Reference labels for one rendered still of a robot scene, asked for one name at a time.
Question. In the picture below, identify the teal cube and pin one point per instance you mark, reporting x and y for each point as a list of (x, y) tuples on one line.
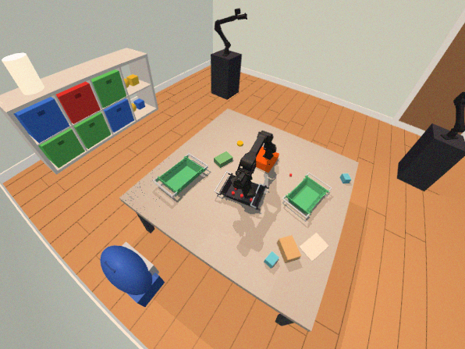
[(271, 259), (345, 178)]

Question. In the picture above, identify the green block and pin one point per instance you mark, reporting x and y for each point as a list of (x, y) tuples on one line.
[(223, 159)]

